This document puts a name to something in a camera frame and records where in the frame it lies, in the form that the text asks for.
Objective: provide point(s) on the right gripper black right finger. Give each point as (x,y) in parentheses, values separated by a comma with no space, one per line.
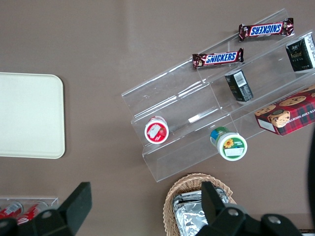
(229,221)

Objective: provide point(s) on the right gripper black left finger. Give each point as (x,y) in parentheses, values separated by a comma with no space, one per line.
(73,201)

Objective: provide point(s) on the oval light wicker basket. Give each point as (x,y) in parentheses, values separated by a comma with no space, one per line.
(169,196)

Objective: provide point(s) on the cream plastic tray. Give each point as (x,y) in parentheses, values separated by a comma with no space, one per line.
(29,115)

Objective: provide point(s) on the clear acrylic bottle rack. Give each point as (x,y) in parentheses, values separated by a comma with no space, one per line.
(53,200)

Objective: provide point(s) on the silver foil packet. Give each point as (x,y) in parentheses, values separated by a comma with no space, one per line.
(175,209)
(192,218)

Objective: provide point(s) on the green lid yogurt cup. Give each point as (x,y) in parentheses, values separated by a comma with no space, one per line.
(232,146)

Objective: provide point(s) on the red lid yogurt cup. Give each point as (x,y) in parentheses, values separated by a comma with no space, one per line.
(156,131)

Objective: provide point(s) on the red tartan cookie box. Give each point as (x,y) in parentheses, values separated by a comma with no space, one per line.
(290,115)

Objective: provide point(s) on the clear acrylic step shelf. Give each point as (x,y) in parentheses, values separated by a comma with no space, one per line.
(187,105)

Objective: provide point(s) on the small black carton box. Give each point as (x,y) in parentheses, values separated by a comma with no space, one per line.
(300,54)
(240,86)

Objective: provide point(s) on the Snickers chocolate bar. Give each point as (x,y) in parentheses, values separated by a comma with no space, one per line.
(267,29)
(219,58)

